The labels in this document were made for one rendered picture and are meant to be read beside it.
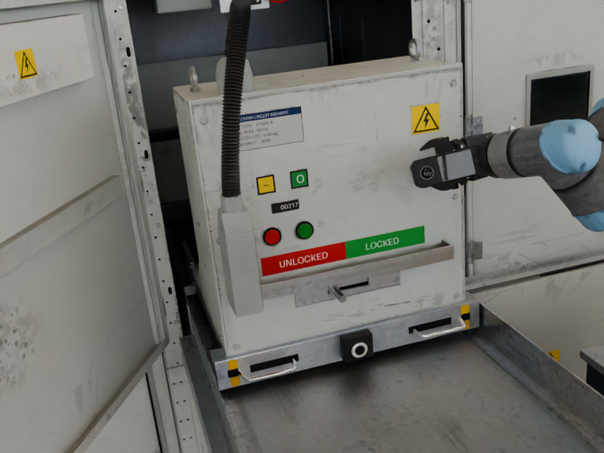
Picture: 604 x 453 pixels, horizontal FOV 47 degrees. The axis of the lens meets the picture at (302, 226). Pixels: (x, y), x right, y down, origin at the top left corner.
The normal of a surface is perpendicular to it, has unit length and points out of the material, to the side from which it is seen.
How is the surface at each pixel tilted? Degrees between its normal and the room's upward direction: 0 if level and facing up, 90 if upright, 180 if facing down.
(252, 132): 90
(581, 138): 75
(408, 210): 90
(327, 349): 90
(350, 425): 0
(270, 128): 90
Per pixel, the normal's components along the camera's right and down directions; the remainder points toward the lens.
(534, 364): -0.95, 0.18
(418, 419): -0.09, -0.94
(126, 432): 0.29, 0.30
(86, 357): 0.97, -0.01
